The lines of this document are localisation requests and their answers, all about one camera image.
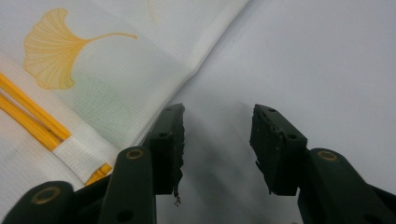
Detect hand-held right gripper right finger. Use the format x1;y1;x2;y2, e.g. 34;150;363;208
249;104;396;224

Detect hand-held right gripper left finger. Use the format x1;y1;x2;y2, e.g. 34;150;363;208
98;103;186;224

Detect white mesh bag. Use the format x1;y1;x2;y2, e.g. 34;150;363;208
0;0;250;216

